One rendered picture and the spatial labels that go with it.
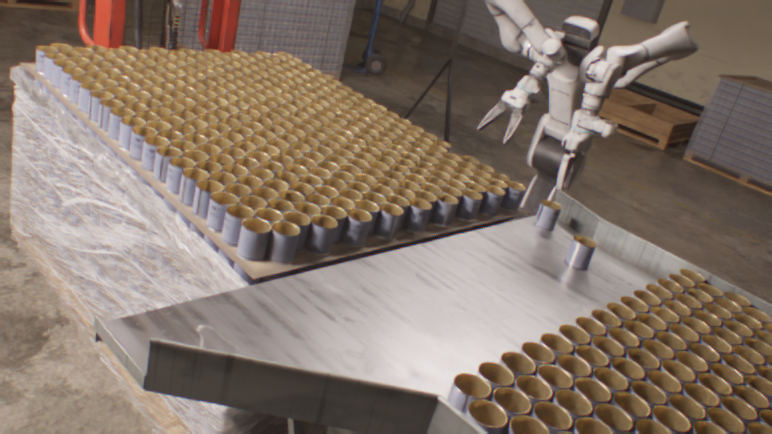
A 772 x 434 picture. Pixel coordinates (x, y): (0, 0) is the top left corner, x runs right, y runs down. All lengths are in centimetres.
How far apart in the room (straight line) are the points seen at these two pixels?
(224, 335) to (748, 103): 776
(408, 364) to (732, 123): 757
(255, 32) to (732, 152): 537
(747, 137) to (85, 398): 738
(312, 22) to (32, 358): 510
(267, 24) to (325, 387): 607
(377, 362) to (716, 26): 955
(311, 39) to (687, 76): 555
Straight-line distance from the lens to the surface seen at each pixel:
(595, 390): 144
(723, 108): 878
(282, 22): 718
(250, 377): 120
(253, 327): 142
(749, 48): 1048
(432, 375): 141
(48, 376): 300
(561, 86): 278
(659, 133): 911
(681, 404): 154
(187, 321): 142
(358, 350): 142
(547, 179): 300
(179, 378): 123
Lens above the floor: 188
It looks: 23 degrees down
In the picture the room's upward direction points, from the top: 14 degrees clockwise
